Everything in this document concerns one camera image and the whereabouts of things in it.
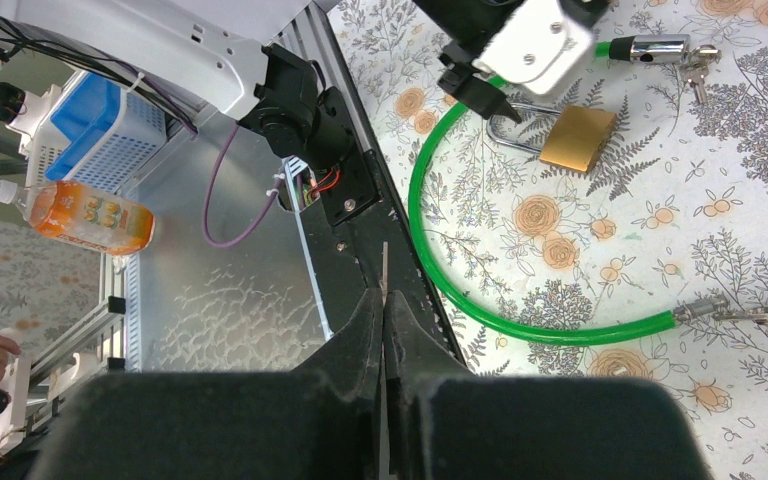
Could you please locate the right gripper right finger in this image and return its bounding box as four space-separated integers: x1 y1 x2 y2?
383 291 710 479

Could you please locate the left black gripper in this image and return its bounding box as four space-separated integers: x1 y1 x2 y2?
411 0 612 125

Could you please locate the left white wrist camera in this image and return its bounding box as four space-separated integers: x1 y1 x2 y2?
471 0 595 97

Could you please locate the white plastic basket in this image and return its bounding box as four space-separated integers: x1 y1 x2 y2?
8 71 167 193

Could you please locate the green cable lock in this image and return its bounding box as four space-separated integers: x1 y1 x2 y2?
407 34 733 348

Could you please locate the orange drink bottle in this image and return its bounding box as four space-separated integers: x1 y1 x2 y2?
0 180 155 256

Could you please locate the floral table mat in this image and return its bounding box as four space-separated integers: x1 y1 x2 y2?
420 1 768 479

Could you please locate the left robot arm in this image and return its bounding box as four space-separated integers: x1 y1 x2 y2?
0 0 610 171

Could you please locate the brass padlock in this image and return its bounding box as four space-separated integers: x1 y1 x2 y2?
485 103 618 173

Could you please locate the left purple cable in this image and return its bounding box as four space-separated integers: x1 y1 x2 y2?
201 122 283 251

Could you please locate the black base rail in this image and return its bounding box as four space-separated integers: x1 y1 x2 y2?
291 86 468 366

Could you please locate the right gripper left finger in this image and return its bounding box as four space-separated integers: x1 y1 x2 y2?
30 289 384 479

